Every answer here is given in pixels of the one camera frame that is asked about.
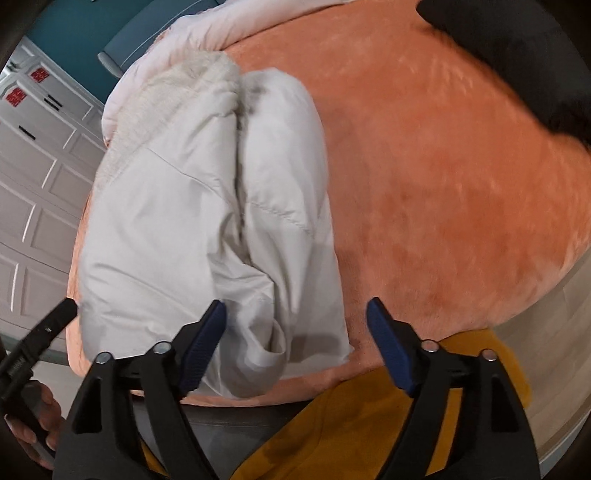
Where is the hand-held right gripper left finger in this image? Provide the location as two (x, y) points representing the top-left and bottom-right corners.
(52, 300), (228, 480)

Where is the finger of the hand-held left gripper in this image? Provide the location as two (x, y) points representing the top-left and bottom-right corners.
(25, 299), (78, 354)

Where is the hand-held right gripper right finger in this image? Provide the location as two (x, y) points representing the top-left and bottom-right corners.
(366, 298), (541, 480)

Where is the white padded jacket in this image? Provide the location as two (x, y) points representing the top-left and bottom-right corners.
(76, 52), (354, 398)

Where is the person's left hand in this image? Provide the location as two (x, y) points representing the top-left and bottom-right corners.
(4, 382), (68, 470)

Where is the yellow cloth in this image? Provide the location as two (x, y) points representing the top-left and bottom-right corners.
(139, 330), (532, 480)

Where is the white panelled wardrobe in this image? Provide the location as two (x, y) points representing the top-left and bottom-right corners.
(0, 37), (109, 337)

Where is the orange plush bed blanket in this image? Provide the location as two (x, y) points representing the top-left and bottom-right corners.
(67, 0), (591, 407)

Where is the teal padded headboard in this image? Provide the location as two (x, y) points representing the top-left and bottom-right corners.
(14, 0), (195, 104)

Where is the pale pink duvet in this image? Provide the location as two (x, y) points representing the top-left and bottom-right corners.
(102, 0), (342, 145)

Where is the dark cloth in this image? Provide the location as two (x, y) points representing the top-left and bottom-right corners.
(416, 0), (591, 153)

